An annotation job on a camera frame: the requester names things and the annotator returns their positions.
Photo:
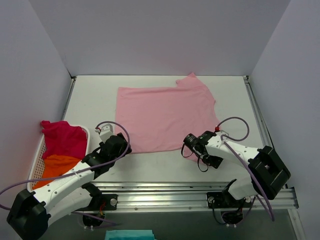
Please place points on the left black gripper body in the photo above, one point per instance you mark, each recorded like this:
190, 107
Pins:
121, 144

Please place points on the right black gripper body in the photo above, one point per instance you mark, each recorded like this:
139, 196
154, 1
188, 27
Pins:
191, 141

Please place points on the pink t-shirt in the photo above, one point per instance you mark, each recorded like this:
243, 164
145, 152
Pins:
159, 118

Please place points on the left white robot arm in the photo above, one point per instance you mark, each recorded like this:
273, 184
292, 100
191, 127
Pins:
29, 214

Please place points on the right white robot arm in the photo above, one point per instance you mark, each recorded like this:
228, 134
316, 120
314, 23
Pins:
267, 172

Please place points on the magenta t-shirt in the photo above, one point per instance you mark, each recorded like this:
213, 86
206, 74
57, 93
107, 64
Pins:
63, 139

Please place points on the orange t-shirt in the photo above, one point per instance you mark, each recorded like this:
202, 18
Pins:
57, 165

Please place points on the white perforated plastic basket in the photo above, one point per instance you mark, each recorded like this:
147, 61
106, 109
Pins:
37, 168

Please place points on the teal folded cloth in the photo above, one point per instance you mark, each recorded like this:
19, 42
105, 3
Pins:
129, 235

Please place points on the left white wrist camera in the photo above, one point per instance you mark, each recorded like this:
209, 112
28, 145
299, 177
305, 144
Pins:
105, 132

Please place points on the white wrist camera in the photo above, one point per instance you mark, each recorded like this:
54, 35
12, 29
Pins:
221, 133
105, 132

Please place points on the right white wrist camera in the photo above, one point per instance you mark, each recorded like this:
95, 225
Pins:
221, 133

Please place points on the aluminium extrusion rail frame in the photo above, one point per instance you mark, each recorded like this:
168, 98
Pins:
164, 191

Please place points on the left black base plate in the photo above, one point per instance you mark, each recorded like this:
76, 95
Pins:
99, 201

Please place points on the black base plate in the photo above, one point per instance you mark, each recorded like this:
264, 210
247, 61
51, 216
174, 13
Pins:
224, 200
99, 201

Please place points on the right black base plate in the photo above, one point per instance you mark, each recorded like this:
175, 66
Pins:
224, 200

